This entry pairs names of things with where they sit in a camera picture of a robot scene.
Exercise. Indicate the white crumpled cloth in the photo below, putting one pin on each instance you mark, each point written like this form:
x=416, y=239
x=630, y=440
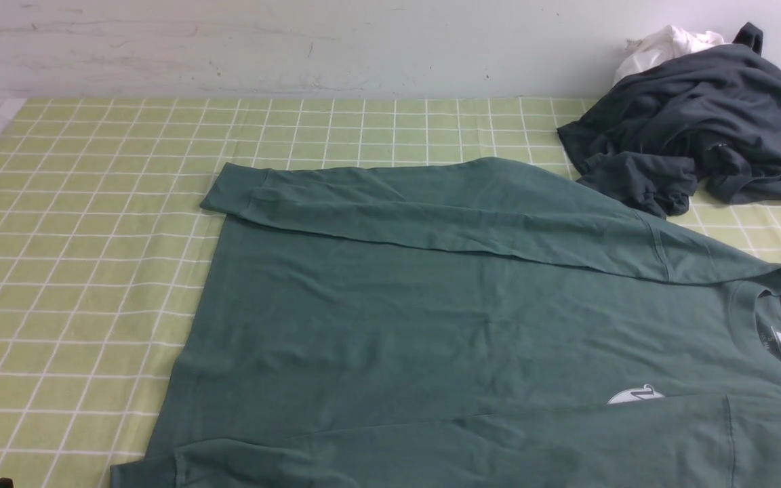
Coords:
x=666, y=44

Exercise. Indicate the dark grey crumpled garment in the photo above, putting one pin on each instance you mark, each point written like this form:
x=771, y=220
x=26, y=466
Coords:
x=711, y=117

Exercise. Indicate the green long-sleeve top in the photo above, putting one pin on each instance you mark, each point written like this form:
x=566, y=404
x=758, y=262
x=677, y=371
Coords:
x=484, y=324

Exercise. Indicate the green checkered tablecloth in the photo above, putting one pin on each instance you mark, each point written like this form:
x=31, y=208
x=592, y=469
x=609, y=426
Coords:
x=104, y=250

